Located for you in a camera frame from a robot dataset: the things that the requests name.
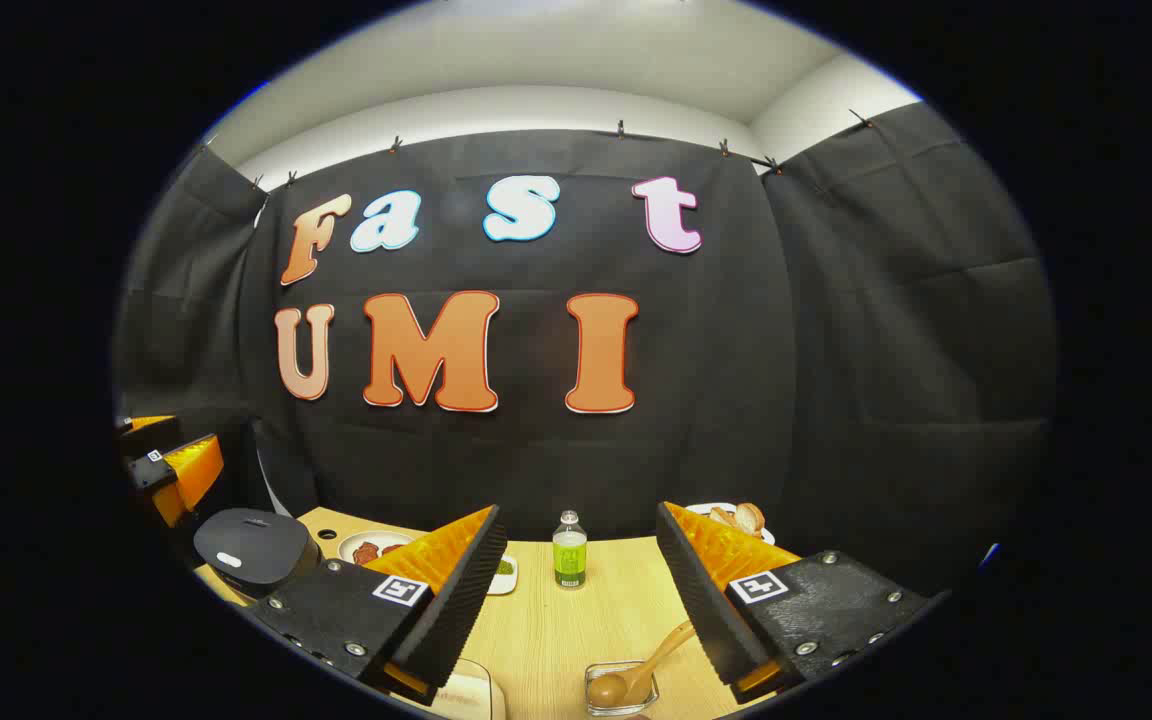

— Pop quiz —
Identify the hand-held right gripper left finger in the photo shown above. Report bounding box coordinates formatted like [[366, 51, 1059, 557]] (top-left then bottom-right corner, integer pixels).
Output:
[[246, 505, 509, 706]]

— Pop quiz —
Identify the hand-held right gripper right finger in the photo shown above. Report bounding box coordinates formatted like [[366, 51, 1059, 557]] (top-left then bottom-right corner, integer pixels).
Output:
[[656, 500, 952, 706]]

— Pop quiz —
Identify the black rice cooker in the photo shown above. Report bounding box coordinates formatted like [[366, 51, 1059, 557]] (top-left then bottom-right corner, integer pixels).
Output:
[[193, 507, 323, 600]]

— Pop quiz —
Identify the wooden spoon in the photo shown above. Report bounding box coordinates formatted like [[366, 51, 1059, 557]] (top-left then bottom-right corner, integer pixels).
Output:
[[588, 620, 697, 709]]

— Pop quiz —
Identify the metal wire chopstick holder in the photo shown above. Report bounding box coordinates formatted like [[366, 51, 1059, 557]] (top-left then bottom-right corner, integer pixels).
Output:
[[584, 660, 659, 717]]

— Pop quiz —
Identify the white toaster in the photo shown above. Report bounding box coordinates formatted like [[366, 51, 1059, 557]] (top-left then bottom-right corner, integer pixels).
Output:
[[684, 502, 777, 547]]

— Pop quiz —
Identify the clear plastic container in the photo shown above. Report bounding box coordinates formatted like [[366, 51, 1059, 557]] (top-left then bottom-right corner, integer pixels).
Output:
[[416, 658, 507, 720]]

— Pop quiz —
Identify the round white plate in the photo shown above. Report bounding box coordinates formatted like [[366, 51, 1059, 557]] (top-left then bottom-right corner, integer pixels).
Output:
[[338, 530, 419, 567]]

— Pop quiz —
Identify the green drink bottle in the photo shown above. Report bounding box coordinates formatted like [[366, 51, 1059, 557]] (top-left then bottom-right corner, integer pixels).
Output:
[[552, 510, 588, 590]]

